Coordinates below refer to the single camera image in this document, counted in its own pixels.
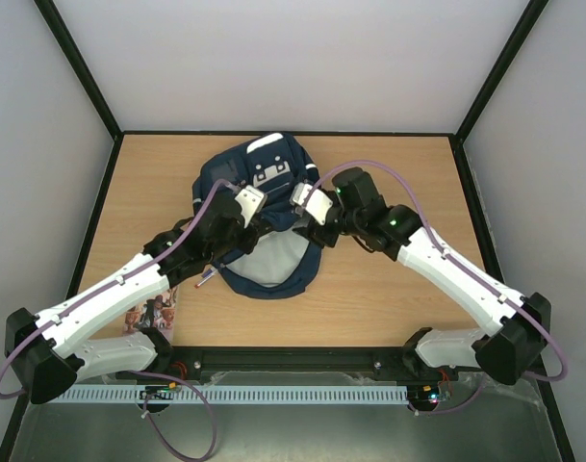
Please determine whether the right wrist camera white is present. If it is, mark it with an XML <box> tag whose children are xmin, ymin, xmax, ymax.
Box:
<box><xmin>290</xmin><ymin>183</ymin><xmax>333</xmax><ymax>225</ymax></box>

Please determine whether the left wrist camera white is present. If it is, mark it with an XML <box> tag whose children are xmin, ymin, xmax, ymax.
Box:
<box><xmin>235</xmin><ymin>185</ymin><xmax>268</xmax><ymax>228</ymax></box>

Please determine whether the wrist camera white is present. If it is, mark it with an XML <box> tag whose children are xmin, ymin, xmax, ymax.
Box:
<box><xmin>235</xmin><ymin>185</ymin><xmax>268</xmax><ymax>228</ymax></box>
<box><xmin>290</xmin><ymin>183</ymin><xmax>333</xmax><ymax>225</ymax></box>

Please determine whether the purple illustrated book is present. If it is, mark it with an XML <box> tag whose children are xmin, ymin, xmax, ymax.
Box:
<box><xmin>122</xmin><ymin>287</ymin><xmax>178</xmax><ymax>343</ymax></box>

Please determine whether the navy blue backpack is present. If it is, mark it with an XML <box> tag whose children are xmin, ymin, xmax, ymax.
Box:
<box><xmin>192</xmin><ymin>132</ymin><xmax>321</xmax><ymax>299</ymax></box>

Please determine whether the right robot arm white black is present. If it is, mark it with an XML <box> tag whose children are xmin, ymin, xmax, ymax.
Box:
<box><xmin>291</xmin><ymin>167</ymin><xmax>551</xmax><ymax>385</ymax></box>

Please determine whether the light blue cable duct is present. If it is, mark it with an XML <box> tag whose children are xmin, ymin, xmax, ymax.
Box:
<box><xmin>53</xmin><ymin>384</ymin><xmax>408</xmax><ymax>405</ymax></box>

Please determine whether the black aluminium frame rail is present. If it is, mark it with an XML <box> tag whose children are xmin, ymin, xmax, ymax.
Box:
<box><xmin>171</xmin><ymin>346</ymin><xmax>481</xmax><ymax>383</ymax></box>

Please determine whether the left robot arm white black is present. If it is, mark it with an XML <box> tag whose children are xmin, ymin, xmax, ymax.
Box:
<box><xmin>2</xmin><ymin>186</ymin><xmax>267</xmax><ymax>404</ymax></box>

